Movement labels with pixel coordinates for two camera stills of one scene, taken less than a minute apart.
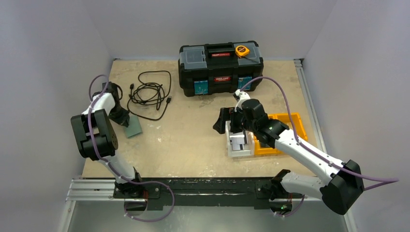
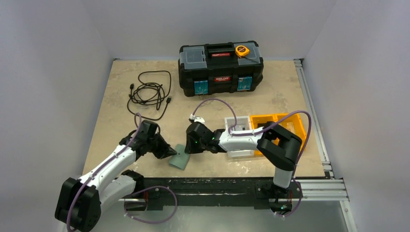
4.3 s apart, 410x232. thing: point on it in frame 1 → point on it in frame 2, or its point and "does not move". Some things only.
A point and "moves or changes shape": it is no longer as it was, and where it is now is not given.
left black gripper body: [119, 115] → [157, 145]
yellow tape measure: [241, 50] does not move
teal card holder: [134, 127] moves or changes shape
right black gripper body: [231, 118] → [192, 145]
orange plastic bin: [293, 122] does not move
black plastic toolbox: [215, 68] does not move
